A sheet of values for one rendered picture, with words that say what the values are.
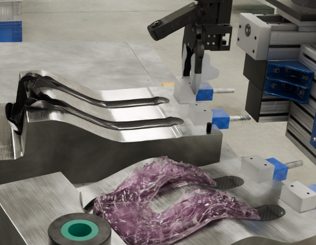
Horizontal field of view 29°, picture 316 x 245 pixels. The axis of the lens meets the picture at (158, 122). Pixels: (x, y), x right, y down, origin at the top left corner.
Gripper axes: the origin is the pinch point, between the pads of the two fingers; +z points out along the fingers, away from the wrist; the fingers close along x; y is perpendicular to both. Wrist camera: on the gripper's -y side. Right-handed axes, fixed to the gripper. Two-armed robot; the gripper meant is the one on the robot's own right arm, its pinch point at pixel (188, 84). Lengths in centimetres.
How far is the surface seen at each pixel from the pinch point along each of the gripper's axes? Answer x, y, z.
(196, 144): -17.6, -3.3, 5.6
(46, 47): 65, -24, 12
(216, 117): -12.9, 2.0, 2.3
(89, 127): -15.9, -24.1, 1.7
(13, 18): 303, -24, 68
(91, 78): 38.0, -14.7, 12.5
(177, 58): 283, 89, 92
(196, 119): -13.3, -2.3, 2.3
